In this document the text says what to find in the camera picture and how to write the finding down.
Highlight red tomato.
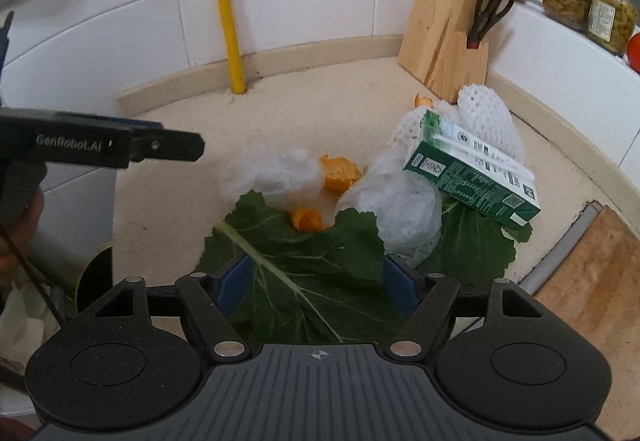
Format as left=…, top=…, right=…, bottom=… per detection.
left=626, top=34, right=640, bottom=74

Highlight crumpled plastic wrap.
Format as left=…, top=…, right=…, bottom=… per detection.
left=227, top=142, right=324, bottom=210

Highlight green white milk carton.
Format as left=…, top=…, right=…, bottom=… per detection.
left=405, top=110, right=541, bottom=227

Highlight pickle jar orange lid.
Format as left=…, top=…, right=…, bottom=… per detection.
left=587, top=0, right=638, bottom=57

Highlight black kitchen scissors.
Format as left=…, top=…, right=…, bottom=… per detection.
left=466, top=0, right=515, bottom=49

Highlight dark green leaf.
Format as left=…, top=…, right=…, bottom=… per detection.
left=196, top=190, right=533, bottom=349

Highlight white foam fruit net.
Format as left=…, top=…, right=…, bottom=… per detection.
left=457, top=84, right=525, bottom=164

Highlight person left hand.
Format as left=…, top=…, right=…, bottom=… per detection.
left=1, top=188, right=44, bottom=287

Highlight wooden cutting board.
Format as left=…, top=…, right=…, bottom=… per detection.
left=536, top=207, right=640, bottom=440

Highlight yellow gas pipe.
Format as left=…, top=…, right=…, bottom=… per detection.
left=217, top=0, right=246, bottom=94

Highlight wooden knife block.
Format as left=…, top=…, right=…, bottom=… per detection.
left=398, top=0, right=489, bottom=104

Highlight orange peel piece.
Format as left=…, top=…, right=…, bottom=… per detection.
left=319, top=155, right=361, bottom=195
left=290, top=207, right=329, bottom=234

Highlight clear plastic bag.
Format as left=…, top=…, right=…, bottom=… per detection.
left=336, top=154, right=442, bottom=268

